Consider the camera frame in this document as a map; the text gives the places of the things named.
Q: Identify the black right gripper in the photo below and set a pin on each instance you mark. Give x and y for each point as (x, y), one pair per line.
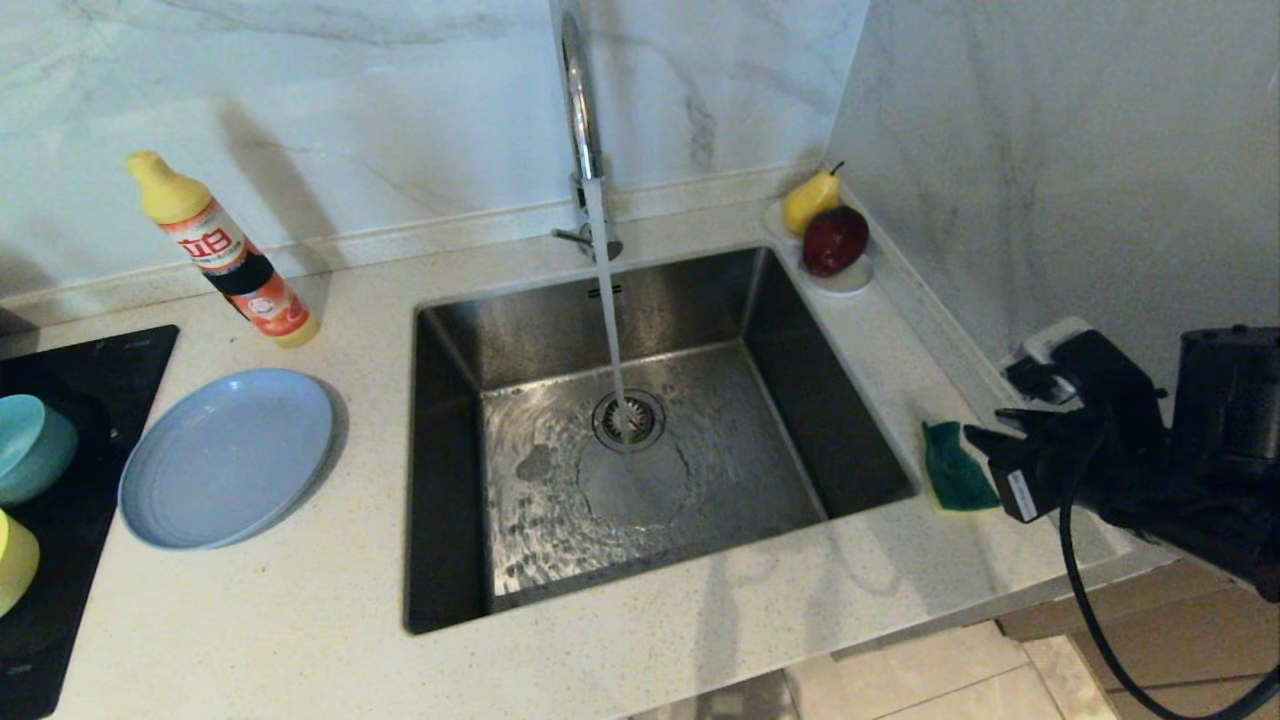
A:
(1050, 475)

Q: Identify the yellow sponge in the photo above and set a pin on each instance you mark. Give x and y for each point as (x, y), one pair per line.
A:
(955, 475)

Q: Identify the chrome faucet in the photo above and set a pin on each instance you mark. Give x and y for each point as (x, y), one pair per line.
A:
(578, 100)

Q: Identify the blue-grey plate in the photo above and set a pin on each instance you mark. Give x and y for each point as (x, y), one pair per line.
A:
(225, 460)

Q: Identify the white orange dish soap bottle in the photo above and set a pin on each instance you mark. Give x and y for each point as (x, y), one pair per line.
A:
(230, 260)

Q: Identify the teal plastic bowl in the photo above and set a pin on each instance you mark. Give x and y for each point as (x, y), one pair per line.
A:
(30, 450)

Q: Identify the yellow plastic bowl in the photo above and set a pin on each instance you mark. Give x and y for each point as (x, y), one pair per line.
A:
(15, 565)

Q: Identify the stainless steel sink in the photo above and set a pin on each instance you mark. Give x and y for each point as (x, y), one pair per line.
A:
(700, 480)

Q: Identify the round metal sink drain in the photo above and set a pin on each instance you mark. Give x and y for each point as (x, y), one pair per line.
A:
(645, 415)

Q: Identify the small white dish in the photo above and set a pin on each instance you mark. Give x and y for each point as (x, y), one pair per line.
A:
(850, 282)

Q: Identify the dark red apple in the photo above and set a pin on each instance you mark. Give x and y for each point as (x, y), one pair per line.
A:
(835, 240)

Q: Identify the wooden cabinet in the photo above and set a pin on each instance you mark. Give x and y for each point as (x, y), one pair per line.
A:
(1180, 650)

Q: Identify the yellow pear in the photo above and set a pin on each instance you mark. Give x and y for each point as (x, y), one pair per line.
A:
(805, 200)

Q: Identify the running water stream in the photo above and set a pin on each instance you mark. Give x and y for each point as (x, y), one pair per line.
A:
(607, 300)

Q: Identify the black induction cooktop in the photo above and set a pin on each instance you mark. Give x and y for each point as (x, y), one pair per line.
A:
(120, 360)

